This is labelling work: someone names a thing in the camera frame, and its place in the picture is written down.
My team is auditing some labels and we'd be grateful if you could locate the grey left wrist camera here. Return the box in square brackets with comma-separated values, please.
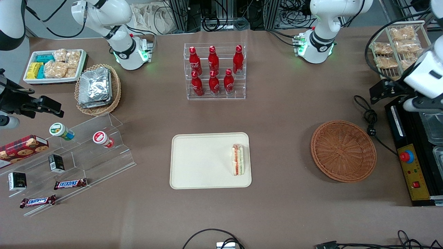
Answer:
[403, 98, 443, 112]

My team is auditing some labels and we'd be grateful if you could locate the light wicker basket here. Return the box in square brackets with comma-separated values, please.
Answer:
[74, 64, 121, 116]

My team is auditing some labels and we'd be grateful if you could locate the black looped cable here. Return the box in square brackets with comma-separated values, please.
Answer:
[182, 228, 245, 249]

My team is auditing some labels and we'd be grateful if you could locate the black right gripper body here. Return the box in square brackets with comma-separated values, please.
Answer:
[0, 68, 36, 119]

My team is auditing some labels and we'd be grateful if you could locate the red plaid cookie box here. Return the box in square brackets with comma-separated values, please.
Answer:
[0, 135, 49, 169]

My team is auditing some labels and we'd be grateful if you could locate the yellow snack packet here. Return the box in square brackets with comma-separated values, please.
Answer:
[27, 62, 44, 79]

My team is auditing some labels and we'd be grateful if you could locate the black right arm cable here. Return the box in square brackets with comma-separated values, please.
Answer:
[25, 0, 87, 39]

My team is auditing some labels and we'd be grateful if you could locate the triangle sandwich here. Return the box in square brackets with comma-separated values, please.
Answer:
[231, 144, 245, 176]

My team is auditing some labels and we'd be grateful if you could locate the small black and white carton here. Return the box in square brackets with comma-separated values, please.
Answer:
[8, 172, 27, 192]

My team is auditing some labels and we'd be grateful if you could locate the black power cable with plug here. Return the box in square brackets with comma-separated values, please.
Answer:
[353, 95, 398, 156]

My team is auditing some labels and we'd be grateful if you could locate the green lid yogurt cup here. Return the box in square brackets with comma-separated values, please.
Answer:
[49, 122, 75, 141]

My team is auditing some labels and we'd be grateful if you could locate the clear acrylic bottle rack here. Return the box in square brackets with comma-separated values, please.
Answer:
[184, 43, 246, 101]

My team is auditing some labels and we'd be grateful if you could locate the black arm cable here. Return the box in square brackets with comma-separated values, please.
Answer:
[25, 0, 87, 39]
[365, 10, 433, 80]

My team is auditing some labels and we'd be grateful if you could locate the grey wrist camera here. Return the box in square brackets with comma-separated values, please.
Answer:
[403, 98, 443, 112]
[0, 116, 20, 129]

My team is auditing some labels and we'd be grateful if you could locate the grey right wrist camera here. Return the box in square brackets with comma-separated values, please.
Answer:
[0, 116, 20, 129]

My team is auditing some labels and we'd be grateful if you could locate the cream cloth bag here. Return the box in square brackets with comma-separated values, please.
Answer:
[131, 3, 173, 35]

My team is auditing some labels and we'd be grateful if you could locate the brown wicker basket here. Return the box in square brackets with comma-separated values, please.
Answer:
[310, 120, 377, 183]

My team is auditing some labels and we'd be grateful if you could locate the clear acrylic stepped shelf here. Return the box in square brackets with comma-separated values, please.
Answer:
[0, 112, 137, 218]

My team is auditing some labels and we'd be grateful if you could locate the cream wire rack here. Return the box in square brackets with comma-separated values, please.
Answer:
[369, 20, 433, 82]

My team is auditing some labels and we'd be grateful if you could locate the black cable with connector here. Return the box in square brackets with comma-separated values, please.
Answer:
[316, 230, 443, 249]

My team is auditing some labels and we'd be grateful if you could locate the clear plastic container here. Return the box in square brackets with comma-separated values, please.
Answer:
[432, 145, 443, 173]
[419, 111, 443, 145]

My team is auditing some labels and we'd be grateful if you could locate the red cola bottle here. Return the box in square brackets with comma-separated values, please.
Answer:
[208, 46, 220, 74]
[224, 68, 235, 95]
[191, 71, 204, 97]
[189, 47, 202, 75]
[233, 45, 244, 75]
[209, 70, 220, 96]

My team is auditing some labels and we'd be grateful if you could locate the red lid yogurt cup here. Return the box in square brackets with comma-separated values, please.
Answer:
[92, 131, 115, 149]

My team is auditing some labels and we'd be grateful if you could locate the bagged cracker snack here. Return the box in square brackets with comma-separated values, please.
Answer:
[395, 41, 421, 56]
[372, 42, 394, 56]
[389, 26, 418, 42]
[376, 56, 399, 69]
[400, 57, 419, 70]

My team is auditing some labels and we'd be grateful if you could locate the white rectangular snack tray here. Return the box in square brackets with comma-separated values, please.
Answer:
[23, 49, 88, 85]

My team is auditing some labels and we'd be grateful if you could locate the aluminium frame post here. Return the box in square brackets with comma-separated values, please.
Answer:
[168, 0, 189, 34]
[263, 0, 281, 30]

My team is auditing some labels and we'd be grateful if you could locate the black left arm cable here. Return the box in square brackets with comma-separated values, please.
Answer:
[365, 10, 433, 80]

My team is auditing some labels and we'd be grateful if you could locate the black machine with yellow panel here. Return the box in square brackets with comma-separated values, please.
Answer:
[384, 97, 443, 207]

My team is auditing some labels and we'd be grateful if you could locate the beige plastic tray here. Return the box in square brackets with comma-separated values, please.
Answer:
[170, 132, 252, 190]

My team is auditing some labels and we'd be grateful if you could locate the Snickers chocolate bar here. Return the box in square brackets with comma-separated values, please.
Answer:
[20, 195, 56, 209]
[54, 178, 88, 190]

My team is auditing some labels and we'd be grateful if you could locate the silver foil container stack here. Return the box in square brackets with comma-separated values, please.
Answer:
[78, 67, 113, 109]

